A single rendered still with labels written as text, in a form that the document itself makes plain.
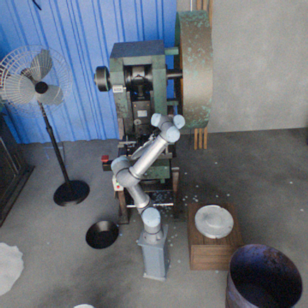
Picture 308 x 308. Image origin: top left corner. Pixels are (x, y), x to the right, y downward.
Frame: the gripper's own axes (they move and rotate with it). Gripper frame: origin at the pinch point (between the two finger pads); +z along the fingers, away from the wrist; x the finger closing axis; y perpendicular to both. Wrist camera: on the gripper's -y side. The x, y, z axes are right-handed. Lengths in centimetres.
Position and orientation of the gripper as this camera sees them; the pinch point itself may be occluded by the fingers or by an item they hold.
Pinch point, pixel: (152, 139)
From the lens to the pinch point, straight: 191.4
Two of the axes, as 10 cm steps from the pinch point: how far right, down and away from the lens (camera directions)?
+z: -5.2, 3.2, 7.9
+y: -6.1, 5.1, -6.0
